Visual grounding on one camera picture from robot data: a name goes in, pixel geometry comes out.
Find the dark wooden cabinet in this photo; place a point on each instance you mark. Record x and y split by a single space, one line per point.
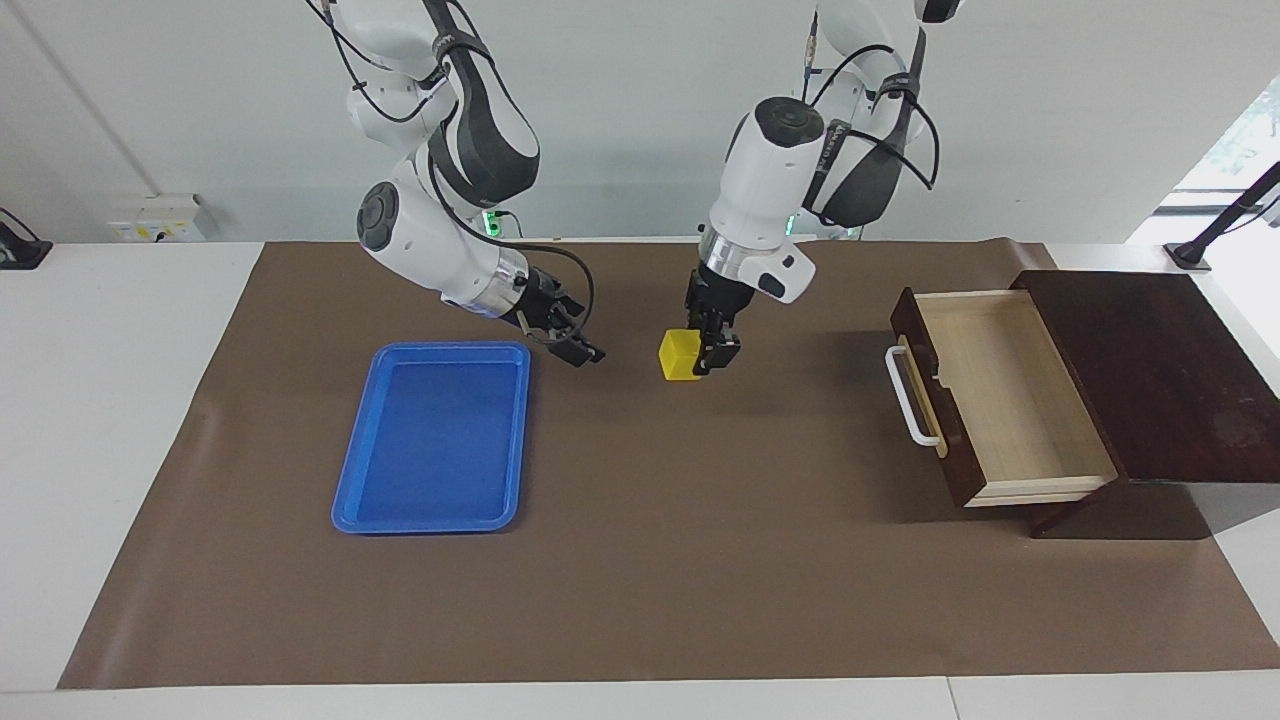
1160 380

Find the blue plastic tray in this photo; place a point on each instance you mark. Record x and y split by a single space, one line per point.
435 440

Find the black clamp mount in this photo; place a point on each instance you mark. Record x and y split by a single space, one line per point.
20 252

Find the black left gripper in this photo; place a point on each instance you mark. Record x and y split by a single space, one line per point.
715 295

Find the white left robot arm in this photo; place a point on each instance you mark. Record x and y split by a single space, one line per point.
765 190

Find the yellow cube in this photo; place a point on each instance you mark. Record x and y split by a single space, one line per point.
680 358

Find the brown table mat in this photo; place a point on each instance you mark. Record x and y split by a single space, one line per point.
650 560

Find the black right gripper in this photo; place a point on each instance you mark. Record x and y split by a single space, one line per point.
540 300

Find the wooden drawer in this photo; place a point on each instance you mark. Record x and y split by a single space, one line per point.
1010 400

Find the white wall power outlet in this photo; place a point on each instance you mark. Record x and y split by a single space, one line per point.
155 222

